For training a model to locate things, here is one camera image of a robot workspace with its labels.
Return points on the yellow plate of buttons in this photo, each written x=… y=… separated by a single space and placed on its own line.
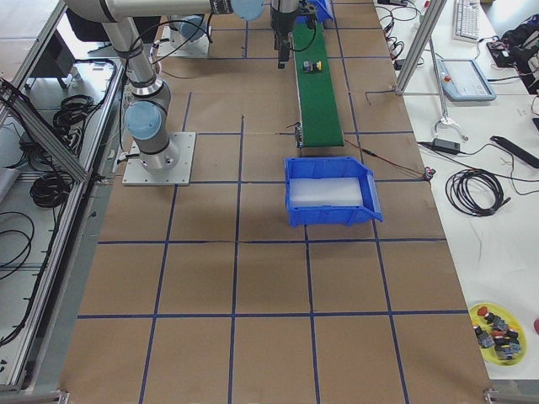
x=500 y=336

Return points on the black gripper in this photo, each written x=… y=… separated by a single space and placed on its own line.
x=280 y=23

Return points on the aluminium frame post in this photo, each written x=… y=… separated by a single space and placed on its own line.
x=419 y=42

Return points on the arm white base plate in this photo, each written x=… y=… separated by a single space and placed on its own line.
x=197 y=50
x=170 y=167

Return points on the green conveyor belt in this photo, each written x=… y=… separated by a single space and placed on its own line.
x=319 y=116

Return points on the left blue plastic bin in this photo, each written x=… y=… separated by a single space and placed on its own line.
x=313 y=12

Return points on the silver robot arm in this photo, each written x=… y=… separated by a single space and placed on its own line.
x=188 y=29
x=146 y=118

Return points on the white keyboard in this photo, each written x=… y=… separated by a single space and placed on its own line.
x=466 y=20

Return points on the white foam pad right bin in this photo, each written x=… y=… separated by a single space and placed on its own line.
x=310 y=192

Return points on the teach pendant tablet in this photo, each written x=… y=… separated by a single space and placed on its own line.
x=462 y=80

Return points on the right blue plastic bin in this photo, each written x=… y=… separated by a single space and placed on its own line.
x=333 y=167

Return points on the blue plastic bin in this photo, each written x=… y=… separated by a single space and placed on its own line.
x=313 y=12
x=333 y=167

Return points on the black power adapter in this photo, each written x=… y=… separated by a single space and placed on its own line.
x=445 y=146

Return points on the yellow push button switch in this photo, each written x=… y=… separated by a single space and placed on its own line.
x=310 y=67

